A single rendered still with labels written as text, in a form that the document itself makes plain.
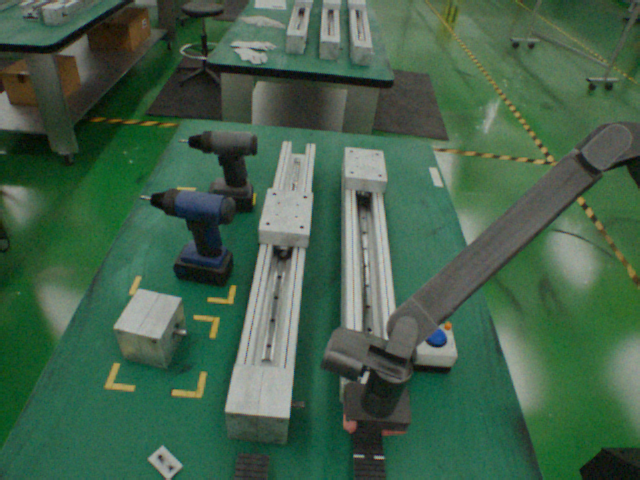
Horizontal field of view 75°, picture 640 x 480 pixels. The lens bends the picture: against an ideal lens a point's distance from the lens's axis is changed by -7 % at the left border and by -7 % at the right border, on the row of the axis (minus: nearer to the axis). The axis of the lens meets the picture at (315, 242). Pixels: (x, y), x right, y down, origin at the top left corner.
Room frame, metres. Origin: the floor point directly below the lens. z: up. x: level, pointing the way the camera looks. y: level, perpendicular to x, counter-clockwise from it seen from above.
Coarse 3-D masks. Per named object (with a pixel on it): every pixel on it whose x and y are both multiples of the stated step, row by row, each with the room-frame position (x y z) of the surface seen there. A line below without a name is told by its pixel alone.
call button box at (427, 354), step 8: (448, 336) 0.56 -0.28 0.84; (424, 344) 0.54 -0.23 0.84; (432, 344) 0.53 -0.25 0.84; (448, 344) 0.54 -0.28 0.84; (416, 352) 0.52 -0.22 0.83; (424, 352) 0.52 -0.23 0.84; (432, 352) 0.52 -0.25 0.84; (440, 352) 0.52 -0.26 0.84; (448, 352) 0.52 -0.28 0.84; (456, 352) 0.52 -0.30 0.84; (416, 360) 0.51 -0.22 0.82; (424, 360) 0.51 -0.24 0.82; (432, 360) 0.51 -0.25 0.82; (440, 360) 0.51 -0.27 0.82; (448, 360) 0.51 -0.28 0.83; (416, 368) 0.51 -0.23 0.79; (424, 368) 0.51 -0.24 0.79; (432, 368) 0.51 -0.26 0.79; (440, 368) 0.51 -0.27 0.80; (448, 368) 0.51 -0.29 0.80
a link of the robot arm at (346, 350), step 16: (400, 320) 0.40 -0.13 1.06; (336, 336) 0.41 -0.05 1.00; (352, 336) 0.40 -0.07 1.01; (368, 336) 0.41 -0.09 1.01; (400, 336) 0.38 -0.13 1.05; (416, 336) 0.38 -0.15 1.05; (336, 352) 0.38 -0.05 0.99; (352, 352) 0.38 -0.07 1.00; (400, 352) 0.37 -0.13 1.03; (336, 368) 0.37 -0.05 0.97; (352, 368) 0.37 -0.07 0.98
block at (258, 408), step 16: (240, 368) 0.41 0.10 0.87; (256, 368) 0.42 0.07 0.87; (272, 368) 0.42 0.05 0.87; (288, 368) 0.42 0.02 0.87; (240, 384) 0.38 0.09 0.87; (256, 384) 0.39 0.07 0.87; (272, 384) 0.39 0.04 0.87; (288, 384) 0.39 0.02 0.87; (240, 400) 0.35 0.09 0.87; (256, 400) 0.36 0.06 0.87; (272, 400) 0.36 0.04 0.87; (288, 400) 0.37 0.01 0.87; (240, 416) 0.33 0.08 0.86; (256, 416) 0.33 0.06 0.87; (272, 416) 0.33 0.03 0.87; (288, 416) 0.34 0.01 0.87; (240, 432) 0.33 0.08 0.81; (256, 432) 0.33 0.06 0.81; (272, 432) 0.33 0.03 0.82
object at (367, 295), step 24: (360, 216) 0.92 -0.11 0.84; (384, 216) 0.90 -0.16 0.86; (360, 240) 0.83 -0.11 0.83; (384, 240) 0.80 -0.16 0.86; (360, 264) 0.75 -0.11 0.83; (384, 264) 0.72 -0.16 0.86; (360, 288) 0.68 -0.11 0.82; (384, 288) 0.65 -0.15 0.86; (360, 312) 0.61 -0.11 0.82; (384, 312) 0.58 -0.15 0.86; (384, 336) 0.53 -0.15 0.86
